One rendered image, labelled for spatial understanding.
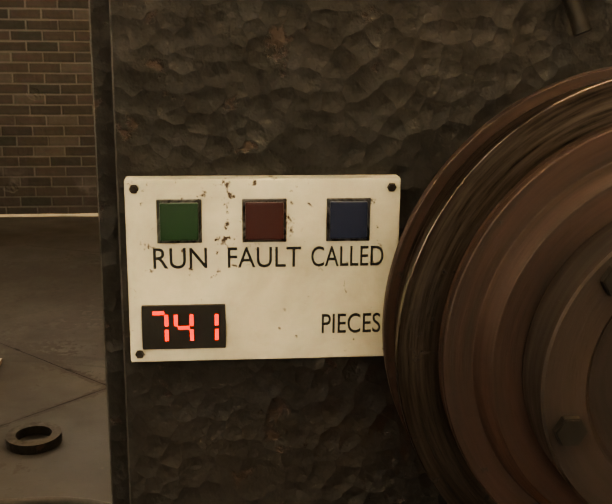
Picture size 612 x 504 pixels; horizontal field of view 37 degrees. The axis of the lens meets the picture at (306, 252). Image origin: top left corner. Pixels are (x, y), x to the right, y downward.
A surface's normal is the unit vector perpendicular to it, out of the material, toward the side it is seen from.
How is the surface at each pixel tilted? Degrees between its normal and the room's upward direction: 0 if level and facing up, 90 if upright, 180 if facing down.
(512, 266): 66
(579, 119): 90
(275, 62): 90
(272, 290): 90
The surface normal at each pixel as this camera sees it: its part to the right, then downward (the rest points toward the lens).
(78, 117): 0.09, 0.24
